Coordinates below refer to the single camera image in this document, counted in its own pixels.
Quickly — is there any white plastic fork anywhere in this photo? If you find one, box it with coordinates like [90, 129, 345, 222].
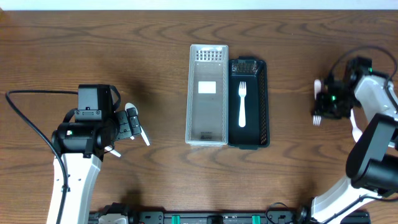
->
[238, 82, 246, 128]
[313, 79, 322, 126]

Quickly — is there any black plastic basket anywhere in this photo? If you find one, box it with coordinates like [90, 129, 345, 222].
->
[228, 56, 271, 150]

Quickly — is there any white plastic spoon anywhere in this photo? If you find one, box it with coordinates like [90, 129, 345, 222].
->
[349, 109, 363, 142]
[104, 146, 121, 157]
[124, 103, 150, 146]

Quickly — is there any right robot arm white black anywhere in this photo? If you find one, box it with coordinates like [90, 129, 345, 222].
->
[297, 66, 397, 223]

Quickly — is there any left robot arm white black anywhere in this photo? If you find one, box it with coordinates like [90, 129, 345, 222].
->
[47, 103, 150, 223]

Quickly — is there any clear plastic basket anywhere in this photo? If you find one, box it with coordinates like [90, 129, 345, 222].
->
[185, 44, 228, 147]

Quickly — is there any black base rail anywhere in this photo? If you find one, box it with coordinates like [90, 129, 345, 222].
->
[88, 202, 371, 224]

